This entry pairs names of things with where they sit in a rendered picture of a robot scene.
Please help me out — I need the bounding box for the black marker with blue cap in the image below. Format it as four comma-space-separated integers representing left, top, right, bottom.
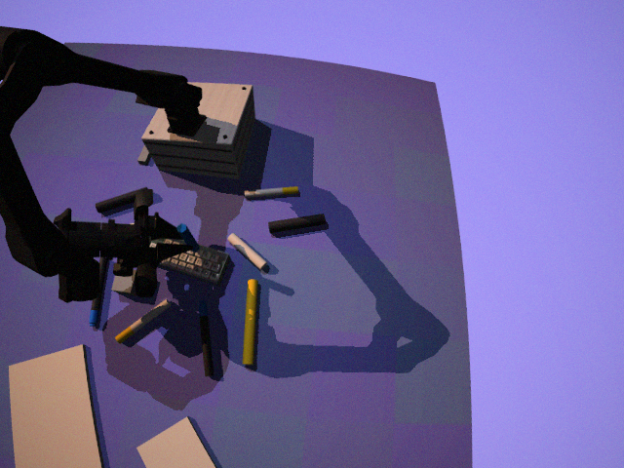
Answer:
199, 300, 214, 377
89, 257, 107, 327

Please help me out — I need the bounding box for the black cylinder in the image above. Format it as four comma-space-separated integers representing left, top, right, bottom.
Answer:
96, 189, 139, 213
268, 214, 326, 233

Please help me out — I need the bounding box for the grey keyboard with tan keys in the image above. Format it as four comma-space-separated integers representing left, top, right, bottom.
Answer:
149, 236, 230, 287

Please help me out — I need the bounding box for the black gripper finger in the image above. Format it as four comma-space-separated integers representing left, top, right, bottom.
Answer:
151, 212, 182, 241
154, 243, 193, 268

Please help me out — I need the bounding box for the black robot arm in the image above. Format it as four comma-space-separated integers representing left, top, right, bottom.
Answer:
0, 26, 206, 303

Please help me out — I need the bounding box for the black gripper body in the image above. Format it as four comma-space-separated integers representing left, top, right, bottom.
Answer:
100, 188, 157, 297

